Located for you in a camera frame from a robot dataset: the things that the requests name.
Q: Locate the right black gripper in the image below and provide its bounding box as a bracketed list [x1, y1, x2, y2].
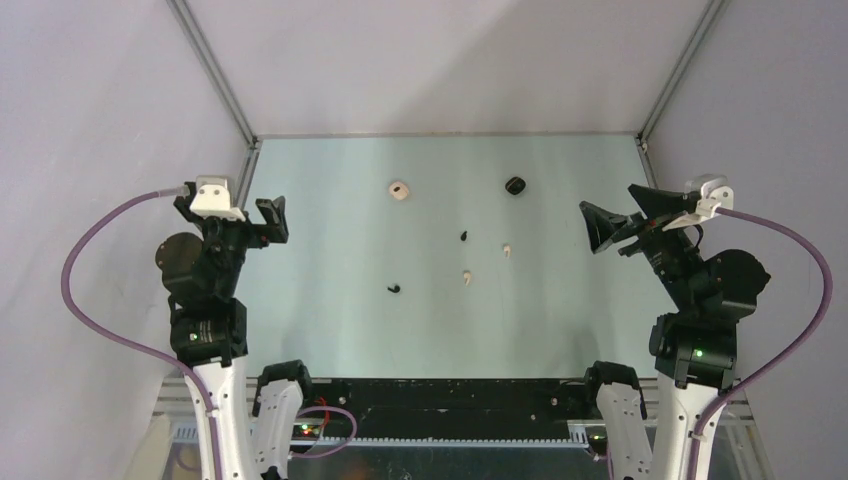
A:
[581, 182, 703, 309]

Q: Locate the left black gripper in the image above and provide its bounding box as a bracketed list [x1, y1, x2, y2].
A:
[177, 194, 287, 294]

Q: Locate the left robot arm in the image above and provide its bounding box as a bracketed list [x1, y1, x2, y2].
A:
[155, 176, 316, 479]

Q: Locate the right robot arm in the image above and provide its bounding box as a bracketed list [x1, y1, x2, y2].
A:
[579, 177, 770, 479]

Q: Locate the black earbud charging case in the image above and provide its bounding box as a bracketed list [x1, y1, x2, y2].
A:
[504, 176, 527, 196]

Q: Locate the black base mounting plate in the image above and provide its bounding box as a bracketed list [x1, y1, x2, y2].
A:
[303, 374, 603, 442]

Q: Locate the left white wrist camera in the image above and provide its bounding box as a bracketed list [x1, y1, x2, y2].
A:
[189, 175, 247, 222]

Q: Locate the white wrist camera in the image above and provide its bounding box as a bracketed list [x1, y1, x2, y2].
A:
[189, 175, 247, 222]
[662, 174, 735, 231]

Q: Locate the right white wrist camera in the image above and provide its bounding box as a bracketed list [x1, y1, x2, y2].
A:
[662, 174, 735, 231]

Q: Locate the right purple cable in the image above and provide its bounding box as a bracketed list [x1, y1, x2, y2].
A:
[686, 206, 835, 480]

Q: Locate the aluminium frame rail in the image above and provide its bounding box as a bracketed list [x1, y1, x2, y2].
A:
[150, 377, 757, 452]

